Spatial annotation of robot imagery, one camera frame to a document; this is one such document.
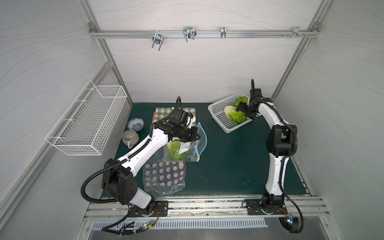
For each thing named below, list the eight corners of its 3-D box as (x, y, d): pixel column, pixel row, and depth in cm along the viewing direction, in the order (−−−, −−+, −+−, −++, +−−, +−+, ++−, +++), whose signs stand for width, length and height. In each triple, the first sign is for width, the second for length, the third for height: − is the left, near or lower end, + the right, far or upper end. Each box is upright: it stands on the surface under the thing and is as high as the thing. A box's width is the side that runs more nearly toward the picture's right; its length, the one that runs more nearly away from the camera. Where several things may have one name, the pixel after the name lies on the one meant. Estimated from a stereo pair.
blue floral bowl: (128, 130, 108) (125, 125, 103) (131, 122, 112) (128, 117, 107) (142, 130, 108) (139, 125, 103) (144, 122, 112) (142, 117, 107)
